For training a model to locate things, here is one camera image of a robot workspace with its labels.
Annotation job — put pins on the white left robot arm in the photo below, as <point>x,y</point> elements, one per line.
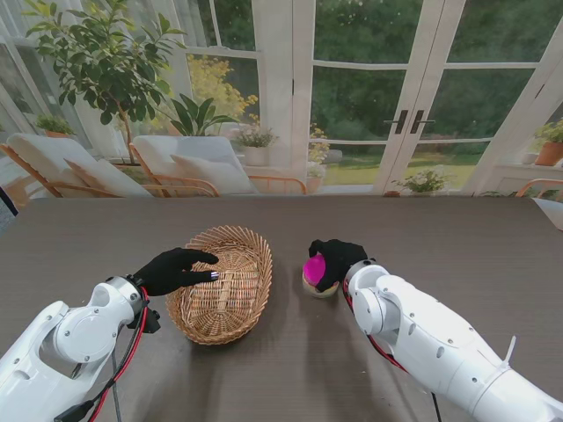
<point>79,338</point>

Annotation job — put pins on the oval wicker basket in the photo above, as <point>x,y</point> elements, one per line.
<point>224,307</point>

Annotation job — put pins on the printed garden room backdrop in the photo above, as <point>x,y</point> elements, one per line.
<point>360,110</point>

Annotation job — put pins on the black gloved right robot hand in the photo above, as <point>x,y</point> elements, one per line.
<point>341,261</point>

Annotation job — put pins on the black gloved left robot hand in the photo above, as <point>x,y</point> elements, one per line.
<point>165,272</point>

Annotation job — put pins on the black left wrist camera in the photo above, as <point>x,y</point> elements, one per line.
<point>151,320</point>

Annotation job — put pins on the black backdrop stand pole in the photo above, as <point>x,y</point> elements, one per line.
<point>9,202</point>

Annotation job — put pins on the magenta culture dish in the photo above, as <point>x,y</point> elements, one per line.
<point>315,269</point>

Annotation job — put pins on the white sheet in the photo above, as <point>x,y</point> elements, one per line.
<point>552,211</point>

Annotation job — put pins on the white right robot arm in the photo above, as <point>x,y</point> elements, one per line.
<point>431,334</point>

